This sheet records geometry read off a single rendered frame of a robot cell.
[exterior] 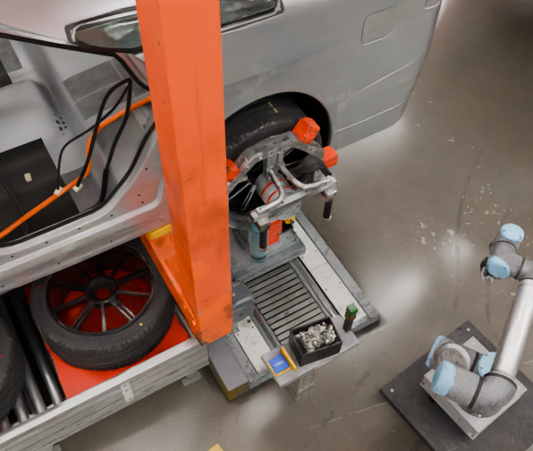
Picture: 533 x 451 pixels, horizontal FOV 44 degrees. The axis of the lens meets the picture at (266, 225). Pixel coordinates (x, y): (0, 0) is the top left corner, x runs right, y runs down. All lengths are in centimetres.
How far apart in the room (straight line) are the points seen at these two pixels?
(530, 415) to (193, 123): 217
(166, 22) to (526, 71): 397
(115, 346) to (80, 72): 134
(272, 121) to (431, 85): 226
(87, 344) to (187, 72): 167
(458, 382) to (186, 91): 132
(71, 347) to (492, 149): 294
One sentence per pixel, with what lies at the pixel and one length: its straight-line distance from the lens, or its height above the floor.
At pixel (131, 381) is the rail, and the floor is 35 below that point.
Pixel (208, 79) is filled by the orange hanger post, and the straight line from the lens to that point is 181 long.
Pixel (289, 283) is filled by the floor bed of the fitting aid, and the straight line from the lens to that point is 371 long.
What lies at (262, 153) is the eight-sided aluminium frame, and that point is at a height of 112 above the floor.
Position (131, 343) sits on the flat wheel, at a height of 48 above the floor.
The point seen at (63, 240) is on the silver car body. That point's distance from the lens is 292.
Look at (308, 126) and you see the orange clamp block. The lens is 291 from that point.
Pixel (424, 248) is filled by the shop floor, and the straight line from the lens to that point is 403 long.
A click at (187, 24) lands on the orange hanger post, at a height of 223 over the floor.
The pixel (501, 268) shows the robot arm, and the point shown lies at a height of 110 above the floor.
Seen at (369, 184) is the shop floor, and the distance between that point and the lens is 425.
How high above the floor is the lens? 324
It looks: 54 degrees down
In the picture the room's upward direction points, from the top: 2 degrees clockwise
